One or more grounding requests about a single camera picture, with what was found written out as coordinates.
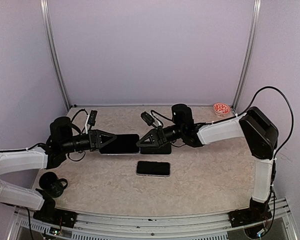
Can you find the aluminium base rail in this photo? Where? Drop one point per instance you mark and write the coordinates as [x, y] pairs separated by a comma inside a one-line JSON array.
[[92, 226]]

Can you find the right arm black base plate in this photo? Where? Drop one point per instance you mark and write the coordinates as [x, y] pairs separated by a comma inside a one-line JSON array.
[[246, 216]]

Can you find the black phone with purple edge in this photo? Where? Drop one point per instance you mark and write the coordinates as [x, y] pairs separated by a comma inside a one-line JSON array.
[[125, 144]]

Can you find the left aluminium frame post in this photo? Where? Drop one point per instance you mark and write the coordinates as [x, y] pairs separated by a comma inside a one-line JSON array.
[[44, 5]]

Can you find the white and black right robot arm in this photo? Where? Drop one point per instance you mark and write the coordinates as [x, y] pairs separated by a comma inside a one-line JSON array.
[[252, 127]]

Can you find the red patterned small bowl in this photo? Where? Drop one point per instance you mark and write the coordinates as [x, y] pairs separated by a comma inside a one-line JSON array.
[[221, 109]]

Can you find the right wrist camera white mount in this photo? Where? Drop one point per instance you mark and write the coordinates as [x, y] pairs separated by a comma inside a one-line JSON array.
[[151, 120]]

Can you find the right aluminium frame post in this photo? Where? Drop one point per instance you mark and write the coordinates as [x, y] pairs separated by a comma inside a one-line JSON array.
[[248, 53]]

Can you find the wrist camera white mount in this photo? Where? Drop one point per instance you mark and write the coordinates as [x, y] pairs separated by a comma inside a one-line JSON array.
[[151, 120], [90, 120]]

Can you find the aluminium frame post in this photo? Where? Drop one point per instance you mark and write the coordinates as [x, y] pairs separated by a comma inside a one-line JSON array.
[[248, 53], [44, 5]]

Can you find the black mug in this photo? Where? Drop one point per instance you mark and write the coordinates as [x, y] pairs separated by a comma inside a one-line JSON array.
[[52, 185]]

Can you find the black smartphone with teal edge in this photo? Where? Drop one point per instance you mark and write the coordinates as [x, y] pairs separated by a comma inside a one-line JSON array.
[[164, 150]]

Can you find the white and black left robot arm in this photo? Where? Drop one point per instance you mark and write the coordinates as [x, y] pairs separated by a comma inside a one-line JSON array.
[[65, 138]]

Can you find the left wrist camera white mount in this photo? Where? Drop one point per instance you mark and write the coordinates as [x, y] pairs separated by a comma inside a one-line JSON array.
[[90, 120]]

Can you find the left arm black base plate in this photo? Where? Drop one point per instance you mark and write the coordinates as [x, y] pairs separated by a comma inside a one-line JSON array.
[[58, 217]]

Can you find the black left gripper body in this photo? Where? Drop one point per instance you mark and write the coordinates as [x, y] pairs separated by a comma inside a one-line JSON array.
[[93, 141]]

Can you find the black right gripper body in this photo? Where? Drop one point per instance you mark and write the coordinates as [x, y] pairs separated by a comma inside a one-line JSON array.
[[161, 137]]

